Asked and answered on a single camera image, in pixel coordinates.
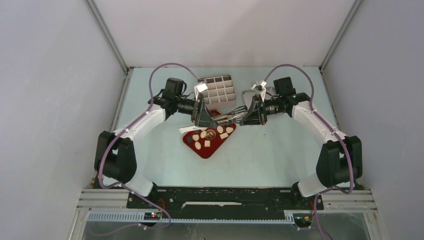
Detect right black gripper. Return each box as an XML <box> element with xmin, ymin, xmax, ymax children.
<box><xmin>240</xmin><ymin>94</ymin><xmax>283</xmax><ymax>126</ymax></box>

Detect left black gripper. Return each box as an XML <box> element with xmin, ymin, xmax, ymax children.
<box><xmin>174</xmin><ymin>94</ymin><xmax>217</xmax><ymax>129</ymax></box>

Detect silver metal tongs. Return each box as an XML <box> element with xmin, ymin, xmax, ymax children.
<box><xmin>178</xmin><ymin>105</ymin><xmax>249</xmax><ymax>135</ymax></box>

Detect white oval chocolate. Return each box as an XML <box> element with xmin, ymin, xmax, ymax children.
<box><xmin>194</xmin><ymin>141</ymin><xmax>202</xmax><ymax>150</ymax></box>
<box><xmin>216</xmin><ymin>126</ymin><xmax>224</xmax><ymax>134</ymax></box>
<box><xmin>200</xmin><ymin>130</ymin><xmax>207</xmax><ymax>139</ymax></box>

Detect white square chocolate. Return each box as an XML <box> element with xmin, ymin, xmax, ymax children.
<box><xmin>219</xmin><ymin>132</ymin><xmax>229</xmax><ymax>140</ymax></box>

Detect white heart chocolate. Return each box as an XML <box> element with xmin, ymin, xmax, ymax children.
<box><xmin>225</xmin><ymin>127</ymin><xmax>234</xmax><ymax>134</ymax></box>

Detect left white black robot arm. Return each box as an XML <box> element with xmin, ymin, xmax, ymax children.
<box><xmin>94</xmin><ymin>78</ymin><xmax>208</xmax><ymax>208</ymax></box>

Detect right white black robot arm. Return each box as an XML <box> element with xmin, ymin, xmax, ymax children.
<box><xmin>239</xmin><ymin>77</ymin><xmax>363</xmax><ymax>209</ymax></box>

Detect round foil wrapped chocolate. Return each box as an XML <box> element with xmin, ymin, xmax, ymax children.
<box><xmin>205</xmin><ymin>129</ymin><xmax>217</xmax><ymax>140</ymax></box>

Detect white chocolate piece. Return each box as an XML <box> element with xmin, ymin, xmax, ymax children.
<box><xmin>191</xmin><ymin>134</ymin><xmax>200</xmax><ymax>142</ymax></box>

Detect white divided chocolate box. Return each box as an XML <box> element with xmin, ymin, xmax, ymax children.
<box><xmin>199</xmin><ymin>74</ymin><xmax>237</xmax><ymax>110</ymax></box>

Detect silver metal box lid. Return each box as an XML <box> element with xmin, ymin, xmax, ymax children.
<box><xmin>242</xmin><ymin>86</ymin><xmax>285</xmax><ymax>120</ymax></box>

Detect red plastic tray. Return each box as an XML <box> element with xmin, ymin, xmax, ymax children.
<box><xmin>182</xmin><ymin>123</ymin><xmax>237</xmax><ymax>159</ymax></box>

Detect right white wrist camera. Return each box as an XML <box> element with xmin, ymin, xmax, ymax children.
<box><xmin>251</xmin><ymin>80</ymin><xmax>267</xmax><ymax>102</ymax></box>

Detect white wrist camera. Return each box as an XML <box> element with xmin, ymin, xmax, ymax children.
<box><xmin>194</xmin><ymin>82</ymin><xmax>208</xmax><ymax>100</ymax></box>
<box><xmin>251</xmin><ymin>80</ymin><xmax>267</xmax><ymax>102</ymax></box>

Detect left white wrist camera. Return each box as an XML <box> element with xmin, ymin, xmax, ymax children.
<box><xmin>194</xmin><ymin>82</ymin><xmax>208</xmax><ymax>100</ymax></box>

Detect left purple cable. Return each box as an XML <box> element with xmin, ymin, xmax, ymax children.
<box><xmin>86</xmin><ymin>62</ymin><xmax>201</xmax><ymax>237</ymax></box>

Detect purple cable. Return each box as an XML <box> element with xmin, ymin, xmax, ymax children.
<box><xmin>263</xmin><ymin>64</ymin><xmax>356</xmax><ymax>240</ymax></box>
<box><xmin>86</xmin><ymin>62</ymin><xmax>201</xmax><ymax>237</ymax></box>

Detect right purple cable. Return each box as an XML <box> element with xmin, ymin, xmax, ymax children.
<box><xmin>263</xmin><ymin>64</ymin><xmax>356</xmax><ymax>240</ymax></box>

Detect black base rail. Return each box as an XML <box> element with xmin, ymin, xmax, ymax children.
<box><xmin>126</xmin><ymin>186</ymin><xmax>315</xmax><ymax>220</ymax></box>

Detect grey cable duct strip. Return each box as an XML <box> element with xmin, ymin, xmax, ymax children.
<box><xmin>86</xmin><ymin>211</ymin><xmax>295</xmax><ymax>224</ymax></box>

